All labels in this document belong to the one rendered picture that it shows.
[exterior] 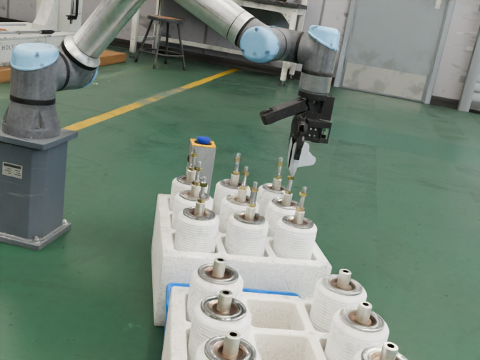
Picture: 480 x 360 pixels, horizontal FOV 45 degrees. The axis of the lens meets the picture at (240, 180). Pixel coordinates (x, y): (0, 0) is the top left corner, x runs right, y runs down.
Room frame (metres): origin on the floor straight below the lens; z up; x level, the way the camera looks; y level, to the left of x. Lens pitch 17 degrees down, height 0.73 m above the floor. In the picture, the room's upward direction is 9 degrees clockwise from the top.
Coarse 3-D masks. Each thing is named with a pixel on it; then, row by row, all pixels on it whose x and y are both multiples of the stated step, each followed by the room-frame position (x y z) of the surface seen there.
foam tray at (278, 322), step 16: (176, 288) 1.00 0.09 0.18; (176, 304) 0.94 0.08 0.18; (256, 304) 1.01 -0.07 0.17; (272, 304) 1.01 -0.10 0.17; (288, 304) 1.02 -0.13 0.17; (304, 304) 1.02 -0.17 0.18; (176, 320) 0.89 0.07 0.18; (256, 320) 1.01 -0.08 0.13; (272, 320) 1.01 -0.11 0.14; (288, 320) 1.02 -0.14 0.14; (304, 320) 0.96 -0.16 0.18; (176, 336) 0.84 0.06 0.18; (256, 336) 0.89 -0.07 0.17; (272, 336) 0.89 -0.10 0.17; (288, 336) 0.90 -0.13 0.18; (304, 336) 0.90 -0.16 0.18; (320, 336) 0.91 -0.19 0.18; (176, 352) 0.79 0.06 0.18; (272, 352) 0.90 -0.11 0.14; (288, 352) 0.90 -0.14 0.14; (304, 352) 0.90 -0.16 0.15; (320, 352) 0.86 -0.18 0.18
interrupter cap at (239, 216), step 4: (236, 212) 1.27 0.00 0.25; (240, 212) 1.27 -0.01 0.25; (244, 212) 1.28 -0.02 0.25; (236, 216) 1.24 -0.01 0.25; (240, 216) 1.25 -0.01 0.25; (244, 216) 1.26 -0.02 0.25; (256, 216) 1.26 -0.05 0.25; (260, 216) 1.27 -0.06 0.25; (240, 220) 1.22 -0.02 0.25; (244, 220) 1.23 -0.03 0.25; (248, 220) 1.24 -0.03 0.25; (252, 220) 1.24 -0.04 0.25; (256, 220) 1.24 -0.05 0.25; (260, 220) 1.24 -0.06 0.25; (264, 220) 1.24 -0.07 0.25; (252, 224) 1.22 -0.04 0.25; (256, 224) 1.22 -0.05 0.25
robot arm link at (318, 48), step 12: (312, 36) 1.37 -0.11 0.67; (324, 36) 1.36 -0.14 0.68; (336, 36) 1.37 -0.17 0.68; (300, 48) 1.37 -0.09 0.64; (312, 48) 1.36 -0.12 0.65; (324, 48) 1.36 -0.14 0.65; (336, 48) 1.38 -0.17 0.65; (300, 60) 1.38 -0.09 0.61; (312, 60) 1.36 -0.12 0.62; (324, 60) 1.36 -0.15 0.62; (312, 72) 1.36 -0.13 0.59; (324, 72) 1.36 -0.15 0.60
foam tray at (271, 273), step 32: (160, 224) 1.30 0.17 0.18; (160, 256) 1.19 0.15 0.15; (192, 256) 1.15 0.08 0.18; (224, 256) 1.18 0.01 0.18; (256, 256) 1.20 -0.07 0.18; (320, 256) 1.26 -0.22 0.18; (160, 288) 1.14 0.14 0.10; (256, 288) 1.18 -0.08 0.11; (288, 288) 1.20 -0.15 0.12; (160, 320) 1.14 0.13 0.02
